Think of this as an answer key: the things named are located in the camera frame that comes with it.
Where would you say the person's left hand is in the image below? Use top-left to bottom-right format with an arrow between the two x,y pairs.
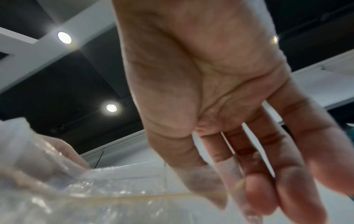
11,131 -> 91,178

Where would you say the person's right hand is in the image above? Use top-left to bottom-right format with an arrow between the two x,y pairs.
111,0 -> 354,224

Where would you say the clear plastic bag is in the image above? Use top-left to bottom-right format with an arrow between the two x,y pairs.
0,118 -> 262,224

